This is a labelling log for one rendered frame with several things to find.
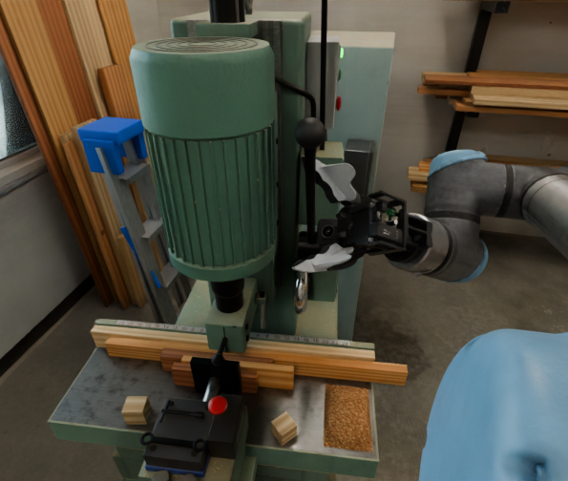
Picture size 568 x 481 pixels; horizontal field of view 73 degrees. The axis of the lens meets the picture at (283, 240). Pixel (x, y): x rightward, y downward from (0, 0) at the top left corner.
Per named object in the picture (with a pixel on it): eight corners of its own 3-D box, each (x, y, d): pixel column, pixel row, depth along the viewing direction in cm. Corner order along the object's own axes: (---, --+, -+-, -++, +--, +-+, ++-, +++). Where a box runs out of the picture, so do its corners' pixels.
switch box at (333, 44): (304, 128, 78) (306, 41, 69) (306, 115, 87) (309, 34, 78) (334, 130, 78) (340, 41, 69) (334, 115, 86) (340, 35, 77)
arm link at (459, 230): (445, 232, 73) (439, 284, 71) (403, 216, 66) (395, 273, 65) (494, 230, 65) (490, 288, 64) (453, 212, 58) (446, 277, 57)
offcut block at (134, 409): (126, 425, 70) (120, 411, 67) (132, 408, 72) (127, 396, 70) (147, 424, 70) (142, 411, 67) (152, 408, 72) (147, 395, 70)
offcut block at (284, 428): (285, 421, 70) (285, 410, 68) (297, 434, 68) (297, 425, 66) (270, 431, 68) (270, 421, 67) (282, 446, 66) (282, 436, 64)
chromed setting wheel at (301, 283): (291, 325, 82) (292, 281, 75) (297, 288, 92) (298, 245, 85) (305, 327, 81) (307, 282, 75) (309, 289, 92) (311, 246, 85)
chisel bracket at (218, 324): (209, 355, 72) (203, 324, 67) (226, 303, 84) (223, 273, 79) (247, 359, 71) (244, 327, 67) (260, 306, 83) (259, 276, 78)
